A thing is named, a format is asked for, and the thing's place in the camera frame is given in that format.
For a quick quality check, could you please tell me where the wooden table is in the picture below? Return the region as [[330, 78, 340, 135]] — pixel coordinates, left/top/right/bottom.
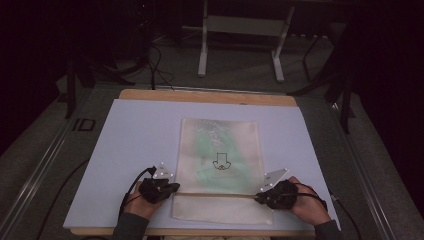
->
[[69, 88, 317, 238]]

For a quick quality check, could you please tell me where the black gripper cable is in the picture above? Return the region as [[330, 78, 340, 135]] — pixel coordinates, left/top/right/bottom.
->
[[294, 181, 363, 240], [117, 166, 158, 219]]

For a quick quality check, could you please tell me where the black metal stand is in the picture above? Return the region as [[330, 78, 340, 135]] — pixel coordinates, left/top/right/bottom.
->
[[289, 31, 357, 135]]

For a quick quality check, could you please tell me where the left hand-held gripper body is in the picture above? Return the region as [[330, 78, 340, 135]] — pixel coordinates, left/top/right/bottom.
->
[[137, 162, 177, 205]]

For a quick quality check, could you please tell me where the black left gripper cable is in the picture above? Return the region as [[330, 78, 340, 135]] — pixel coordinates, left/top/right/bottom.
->
[[117, 166, 158, 219]]

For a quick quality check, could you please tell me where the person's left hand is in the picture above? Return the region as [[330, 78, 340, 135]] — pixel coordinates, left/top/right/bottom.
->
[[124, 181, 165, 221]]

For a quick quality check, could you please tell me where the black floor cable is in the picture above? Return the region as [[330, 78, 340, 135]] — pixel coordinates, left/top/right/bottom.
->
[[145, 41, 175, 92], [35, 159, 90, 240]]

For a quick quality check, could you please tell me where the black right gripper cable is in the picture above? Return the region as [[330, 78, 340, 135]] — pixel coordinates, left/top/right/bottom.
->
[[294, 181, 363, 240]]

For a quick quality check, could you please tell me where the aluminium rail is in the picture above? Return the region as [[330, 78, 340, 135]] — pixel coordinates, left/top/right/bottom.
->
[[328, 102, 398, 240], [0, 109, 85, 240]]

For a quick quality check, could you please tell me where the clear plastic zip bag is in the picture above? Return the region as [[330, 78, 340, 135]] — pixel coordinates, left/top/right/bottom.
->
[[171, 116, 275, 225]]

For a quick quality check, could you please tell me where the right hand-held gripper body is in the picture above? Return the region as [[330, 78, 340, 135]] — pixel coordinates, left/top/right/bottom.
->
[[260, 168, 300, 211]]

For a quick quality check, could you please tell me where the white metal stand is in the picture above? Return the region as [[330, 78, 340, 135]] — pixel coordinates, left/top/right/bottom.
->
[[197, 0, 296, 84]]

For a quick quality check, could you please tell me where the green cloth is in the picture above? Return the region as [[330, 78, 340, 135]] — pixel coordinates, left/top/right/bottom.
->
[[191, 120, 253, 189]]

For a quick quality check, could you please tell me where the person's right hand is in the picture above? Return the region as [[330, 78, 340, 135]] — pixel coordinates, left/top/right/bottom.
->
[[287, 176, 333, 227]]

